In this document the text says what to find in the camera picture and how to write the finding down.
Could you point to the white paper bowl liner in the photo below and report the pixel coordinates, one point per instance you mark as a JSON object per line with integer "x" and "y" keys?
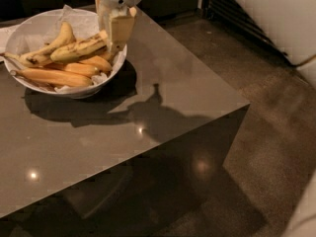
{"x": 79, "y": 20}

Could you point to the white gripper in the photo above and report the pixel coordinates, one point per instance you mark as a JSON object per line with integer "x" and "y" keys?
{"x": 120, "y": 26}

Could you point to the orange banana middle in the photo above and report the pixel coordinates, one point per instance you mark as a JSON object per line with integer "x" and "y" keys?
{"x": 98, "y": 62}

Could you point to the spotted yellow banana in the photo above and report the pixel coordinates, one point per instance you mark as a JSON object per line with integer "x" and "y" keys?
{"x": 81, "y": 49}
{"x": 41, "y": 56}

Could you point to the orange banana lower left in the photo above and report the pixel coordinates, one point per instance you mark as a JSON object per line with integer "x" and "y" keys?
{"x": 54, "y": 77}

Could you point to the orange banana upper right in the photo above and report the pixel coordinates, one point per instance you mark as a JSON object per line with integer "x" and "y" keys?
{"x": 77, "y": 68}

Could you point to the orange banana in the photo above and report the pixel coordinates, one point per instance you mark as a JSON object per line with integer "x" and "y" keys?
{"x": 77, "y": 68}
{"x": 54, "y": 77}
{"x": 98, "y": 62}

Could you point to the white ceramic bowl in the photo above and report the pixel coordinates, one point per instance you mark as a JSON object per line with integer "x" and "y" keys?
{"x": 112, "y": 69}

